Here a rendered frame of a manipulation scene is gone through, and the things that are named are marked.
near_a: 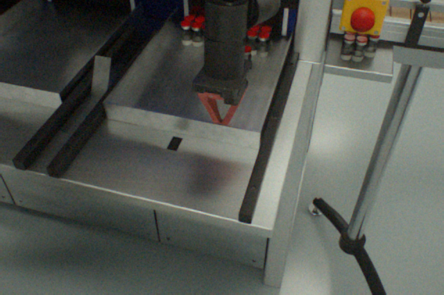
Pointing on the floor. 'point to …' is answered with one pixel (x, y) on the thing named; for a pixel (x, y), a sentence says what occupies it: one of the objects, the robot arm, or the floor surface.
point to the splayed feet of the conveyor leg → (372, 277)
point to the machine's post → (277, 242)
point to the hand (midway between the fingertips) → (220, 124)
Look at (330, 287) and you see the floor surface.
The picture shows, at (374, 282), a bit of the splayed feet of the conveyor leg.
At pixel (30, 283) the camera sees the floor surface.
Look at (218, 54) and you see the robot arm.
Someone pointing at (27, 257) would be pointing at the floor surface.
